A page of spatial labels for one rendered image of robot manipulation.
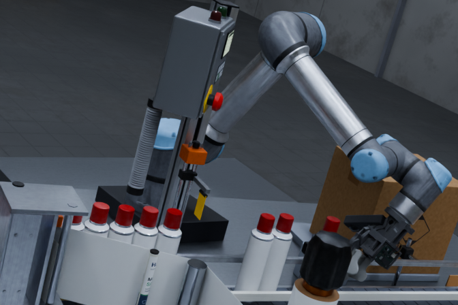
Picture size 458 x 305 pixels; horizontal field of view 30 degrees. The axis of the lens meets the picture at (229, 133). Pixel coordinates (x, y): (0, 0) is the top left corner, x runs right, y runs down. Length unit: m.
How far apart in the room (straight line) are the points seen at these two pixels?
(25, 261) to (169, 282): 0.29
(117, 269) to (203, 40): 0.47
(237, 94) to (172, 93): 0.55
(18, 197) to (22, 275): 0.14
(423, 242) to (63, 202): 1.19
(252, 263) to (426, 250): 0.70
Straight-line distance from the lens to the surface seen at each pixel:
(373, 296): 2.10
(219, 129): 2.26
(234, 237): 2.36
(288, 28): 2.02
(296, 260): 2.01
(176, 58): 1.66
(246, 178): 2.83
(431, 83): 9.47
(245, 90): 2.20
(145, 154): 1.78
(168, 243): 1.76
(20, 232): 1.50
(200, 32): 1.65
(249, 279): 1.90
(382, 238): 2.00
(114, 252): 1.63
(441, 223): 2.43
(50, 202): 1.52
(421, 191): 2.02
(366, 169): 1.91
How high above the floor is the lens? 1.76
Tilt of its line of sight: 17 degrees down
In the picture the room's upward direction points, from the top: 15 degrees clockwise
